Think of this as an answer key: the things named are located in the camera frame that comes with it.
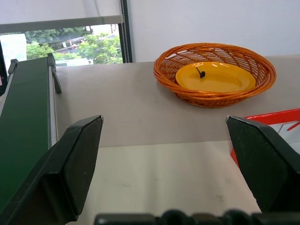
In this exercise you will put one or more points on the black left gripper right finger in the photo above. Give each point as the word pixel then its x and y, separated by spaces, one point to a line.
pixel 262 164

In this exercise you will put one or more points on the orange wicker basket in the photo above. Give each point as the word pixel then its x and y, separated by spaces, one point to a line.
pixel 214 75

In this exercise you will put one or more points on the green conveyor belt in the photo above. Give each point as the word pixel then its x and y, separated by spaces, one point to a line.
pixel 23 117

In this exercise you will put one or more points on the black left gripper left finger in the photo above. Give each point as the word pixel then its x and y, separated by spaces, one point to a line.
pixel 70 168

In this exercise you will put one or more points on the white roller blind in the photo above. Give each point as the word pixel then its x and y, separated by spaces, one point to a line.
pixel 58 11

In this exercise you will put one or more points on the dark window frame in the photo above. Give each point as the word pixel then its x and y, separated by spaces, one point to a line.
pixel 125 35

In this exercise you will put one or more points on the yellow plastic plate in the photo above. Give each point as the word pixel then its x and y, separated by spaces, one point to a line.
pixel 215 79

